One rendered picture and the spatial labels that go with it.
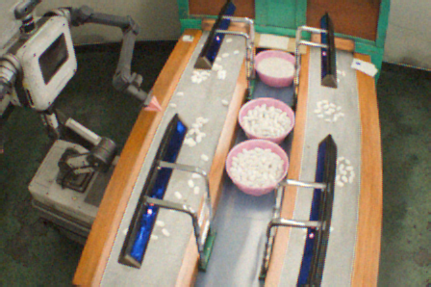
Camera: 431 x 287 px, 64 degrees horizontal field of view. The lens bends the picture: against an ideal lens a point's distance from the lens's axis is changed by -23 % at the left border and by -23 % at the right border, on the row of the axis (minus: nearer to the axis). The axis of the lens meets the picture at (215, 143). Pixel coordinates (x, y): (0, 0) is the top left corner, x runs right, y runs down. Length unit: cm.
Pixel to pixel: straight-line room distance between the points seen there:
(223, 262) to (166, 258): 23
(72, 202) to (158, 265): 78
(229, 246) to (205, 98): 81
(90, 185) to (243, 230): 91
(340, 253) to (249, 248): 39
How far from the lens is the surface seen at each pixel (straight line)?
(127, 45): 215
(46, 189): 239
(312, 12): 254
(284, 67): 243
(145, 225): 135
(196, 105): 218
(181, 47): 256
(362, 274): 164
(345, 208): 181
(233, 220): 181
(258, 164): 191
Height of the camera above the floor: 220
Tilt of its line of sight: 47 degrees down
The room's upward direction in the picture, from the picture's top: 4 degrees counter-clockwise
